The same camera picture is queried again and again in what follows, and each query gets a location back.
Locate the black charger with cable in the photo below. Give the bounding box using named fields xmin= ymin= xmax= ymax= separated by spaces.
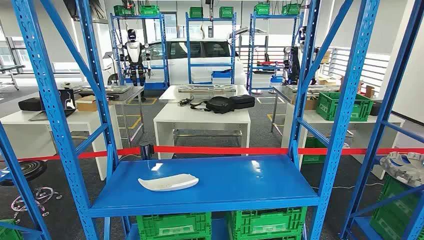
xmin=177 ymin=95 xmax=196 ymax=108

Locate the white car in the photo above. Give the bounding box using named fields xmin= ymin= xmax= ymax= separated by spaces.
xmin=100 ymin=37 xmax=248 ymax=87

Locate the white table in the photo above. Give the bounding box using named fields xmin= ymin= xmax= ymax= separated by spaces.
xmin=158 ymin=84 xmax=250 ymax=104
xmin=0 ymin=105 xmax=124 ymax=181
xmin=280 ymin=101 xmax=406 ymax=181
xmin=153 ymin=101 xmax=252 ymax=161

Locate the red barrier belt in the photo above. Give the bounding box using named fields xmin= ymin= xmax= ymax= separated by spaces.
xmin=0 ymin=145 xmax=424 ymax=164

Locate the steel table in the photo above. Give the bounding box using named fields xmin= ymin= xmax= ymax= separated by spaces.
xmin=269 ymin=84 xmax=342 ymax=135
xmin=72 ymin=85 xmax=146 ymax=148

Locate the grey parts tray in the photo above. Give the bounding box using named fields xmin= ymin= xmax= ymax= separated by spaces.
xmin=76 ymin=85 xmax=133 ymax=95
xmin=177 ymin=84 xmax=237 ymax=93

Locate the chrome wire frame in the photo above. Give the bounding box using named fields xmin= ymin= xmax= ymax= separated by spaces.
xmin=10 ymin=186 xmax=63 ymax=220

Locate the black wall monitor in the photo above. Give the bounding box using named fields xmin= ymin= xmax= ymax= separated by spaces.
xmin=62 ymin=0 xmax=109 ymax=25

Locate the black and white humanoid robot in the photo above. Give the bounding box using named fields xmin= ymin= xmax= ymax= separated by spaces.
xmin=282 ymin=25 xmax=322 ymax=86
xmin=118 ymin=28 xmax=152 ymax=88

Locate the black round base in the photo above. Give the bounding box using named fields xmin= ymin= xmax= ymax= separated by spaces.
xmin=0 ymin=160 xmax=48 ymax=187

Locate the long white plastic trim part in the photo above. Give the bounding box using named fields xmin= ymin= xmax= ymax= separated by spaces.
xmin=138 ymin=173 xmax=200 ymax=192

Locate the black barrier post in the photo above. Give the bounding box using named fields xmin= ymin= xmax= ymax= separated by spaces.
xmin=139 ymin=141 xmax=155 ymax=162

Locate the black backpack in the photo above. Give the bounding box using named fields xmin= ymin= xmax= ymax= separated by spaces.
xmin=190 ymin=96 xmax=237 ymax=115

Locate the black hard case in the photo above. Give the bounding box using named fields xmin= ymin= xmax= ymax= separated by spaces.
xmin=229 ymin=94 xmax=256 ymax=111

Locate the grey metal disc part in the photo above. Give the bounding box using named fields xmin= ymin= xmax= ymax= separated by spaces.
xmin=379 ymin=151 xmax=424 ymax=188

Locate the blue steel shelf rack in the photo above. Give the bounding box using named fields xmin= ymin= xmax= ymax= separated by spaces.
xmin=109 ymin=12 xmax=170 ymax=91
xmin=340 ymin=0 xmax=424 ymax=240
xmin=10 ymin=0 xmax=382 ymax=240
xmin=0 ymin=121 xmax=52 ymax=240
xmin=185 ymin=12 xmax=237 ymax=86
xmin=247 ymin=10 xmax=305 ymax=94

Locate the black laptop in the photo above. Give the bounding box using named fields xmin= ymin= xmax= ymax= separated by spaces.
xmin=28 ymin=88 xmax=78 ymax=122

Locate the white floor cable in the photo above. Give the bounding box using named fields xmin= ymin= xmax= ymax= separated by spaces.
xmin=310 ymin=181 xmax=385 ymax=191

